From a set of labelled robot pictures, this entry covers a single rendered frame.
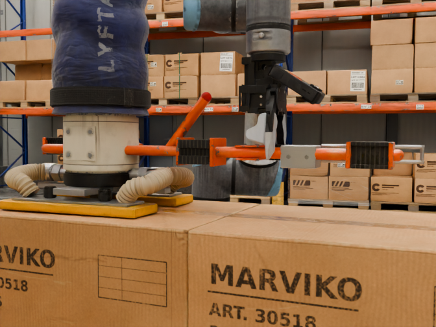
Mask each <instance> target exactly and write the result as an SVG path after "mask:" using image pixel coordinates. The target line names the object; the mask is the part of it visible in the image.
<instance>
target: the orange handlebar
mask: <svg viewBox="0 0 436 327"><path fill-rule="evenodd" d="M42 152H44V153H53V154H63V144H45V145H43V146H42ZM125 154H126V155H136V156H176V146H164V145H143V144H142V143H139V145H127V146H126V147H125ZM280 156H281V150H280V147H275V152H274V153H273V155H272V156H271V158H272V159H280ZM215 157H218V158H235V160H242V161H247V160H255V162H258V161H260V160H266V155H265V145H260V144H255V145H247V144H246V143H243V144H242V145H235V147H216V148H215ZM315 157H316V160H346V149H327V148H319V149H316V151H315ZM403 158H404V153H403V152H402V151H401V150H399V149H395V150H394V153H393V161H394V162H399V161H400V160H402V159H403Z"/></svg>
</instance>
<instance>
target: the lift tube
mask: <svg viewBox="0 0 436 327"><path fill-rule="evenodd" d="M147 1H148V0H54V6H53V12H52V16H51V30H52V33H53V38H54V42H55V44H56V49H55V53H54V58H53V68H52V83H53V88H57V87H67V86H106V87H120V88H136V89H142V90H147V86H148V81H149V68H148V63H147V58H146V56H145V50H144V46H145V43H146V41H147V38H148V35H149V22H148V20H147V17H146V15H145V7H146V5H147ZM52 114H55V115H66V114H132V115H136V116H148V115H149V112H148V110H147V109H146V108H138V107H129V106H55V107H54V108H53V111H52Z"/></svg>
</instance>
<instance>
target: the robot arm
mask: <svg viewBox="0 0 436 327"><path fill-rule="evenodd" d="M183 24H184V28H185V29H186V30H191V31H192V32H195V31H214V32H216V33H219V34H246V53H247V57H242V64H243V65H245V85H243V84H242V85H241V86H239V112H243V113H245V137H244V143H246V144H247V145H255V144H260V145H265V155H266V160H260V161H258V162H255V160H247V161H242V160H235V158H226V165H219V166H214V167H210V163H209V165H194V164H193V165H192V167H193V171H192V172H193V174H194V178H195V179H194V181H193V183H192V192H191V194H192V195H193V200H207V201H220V202H230V195H246V196H260V197H273V196H277V194H278V193H279V190H280V185H281V181H282V168H281V167H280V160H270V158H271V156H272V155H273V153H274V152H275V143H276V144H283V145H285V142H286V131H287V107H286V106H287V99H286V90H285V86H287V87H288V88H290V89H292V90H293V91H295V92H296V93H298V94H299V95H301V96H302V98H303V99H304V100H305V101H306V102H308V103H310V104H320V103H321V101H322V100H323V99H324V96H325V93H323V92H322V90H321V89H320V88H319V87H318V86H316V85H314V84H309V83H307V82H306V81H304V80H302V79H301V78H299V77H298V76H296V75H294V74H293V73H292V72H290V71H288V70H286V69H285V68H284V67H282V66H279V64H281V63H284V62H285V56H286V55H288V54H289V53H290V52H291V0H183Z"/></svg>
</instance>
